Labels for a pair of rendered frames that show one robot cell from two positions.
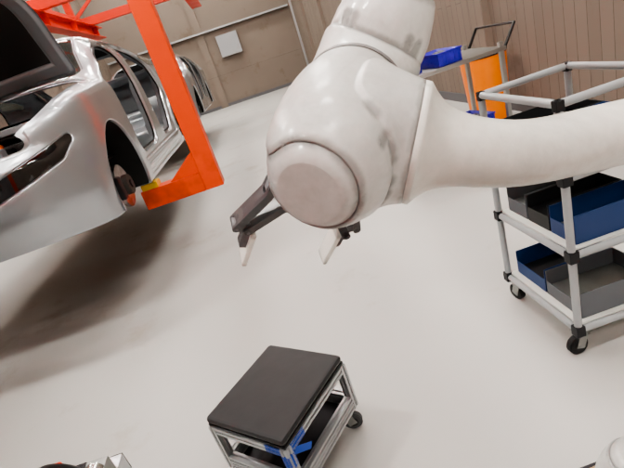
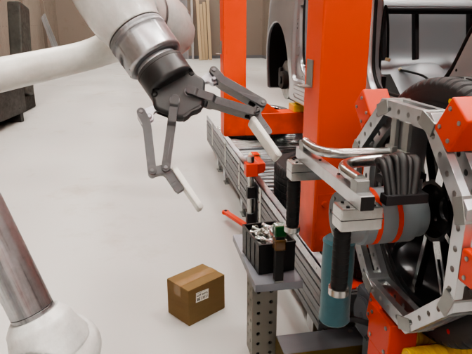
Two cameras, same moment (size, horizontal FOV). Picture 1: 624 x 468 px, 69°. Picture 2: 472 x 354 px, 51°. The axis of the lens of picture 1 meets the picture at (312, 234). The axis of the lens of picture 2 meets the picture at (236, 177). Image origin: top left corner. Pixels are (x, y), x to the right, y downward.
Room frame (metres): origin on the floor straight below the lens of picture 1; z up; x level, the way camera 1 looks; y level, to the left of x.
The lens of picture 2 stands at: (1.32, -0.05, 1.30)
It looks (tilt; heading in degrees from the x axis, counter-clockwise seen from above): 17 degrees down; 171
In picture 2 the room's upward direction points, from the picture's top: straight up
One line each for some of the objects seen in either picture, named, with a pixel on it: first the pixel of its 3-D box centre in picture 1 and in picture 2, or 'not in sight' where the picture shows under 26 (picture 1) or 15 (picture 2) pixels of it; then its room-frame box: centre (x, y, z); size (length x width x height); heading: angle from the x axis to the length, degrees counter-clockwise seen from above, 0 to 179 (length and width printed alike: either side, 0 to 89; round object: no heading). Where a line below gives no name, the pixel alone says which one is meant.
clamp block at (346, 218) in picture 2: not in sight; (357, 214); (0.43, 0.34, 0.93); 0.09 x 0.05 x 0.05; 92
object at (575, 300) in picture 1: (572, 207); not in sight; (1.55, -1.00, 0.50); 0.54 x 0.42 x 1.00; 2
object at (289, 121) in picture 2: not in sight; (277, 109); (-2.24, 0.82, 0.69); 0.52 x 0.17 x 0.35; 92
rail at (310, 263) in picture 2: not in sight; (258, 193); (-1.56, 0.54, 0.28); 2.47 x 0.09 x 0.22; 2
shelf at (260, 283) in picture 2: not in sight; (264, 258); (-0.37, 0.32, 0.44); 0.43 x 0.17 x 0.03; 2
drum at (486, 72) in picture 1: (487, 87); not in sight; (4.85, -2.30, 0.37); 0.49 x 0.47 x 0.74; 92
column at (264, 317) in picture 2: not in sight; (261, 305); (-0.40, 0.32, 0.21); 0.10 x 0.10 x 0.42; 2
